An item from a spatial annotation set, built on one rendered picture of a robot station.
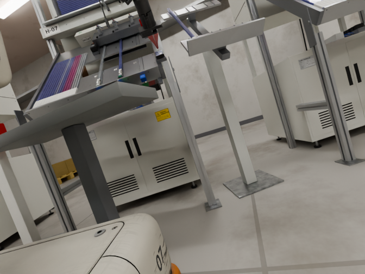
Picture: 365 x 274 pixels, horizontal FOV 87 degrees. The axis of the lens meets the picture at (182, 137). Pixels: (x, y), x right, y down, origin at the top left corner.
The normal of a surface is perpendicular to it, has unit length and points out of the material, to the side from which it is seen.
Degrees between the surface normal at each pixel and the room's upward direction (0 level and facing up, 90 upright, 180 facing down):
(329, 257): 0
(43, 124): 90
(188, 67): 90
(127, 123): 90
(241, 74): 90
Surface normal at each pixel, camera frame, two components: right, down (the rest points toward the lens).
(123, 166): 0.00, 0.08
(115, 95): -0.27, 0.17
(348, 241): -0.32, -0.95
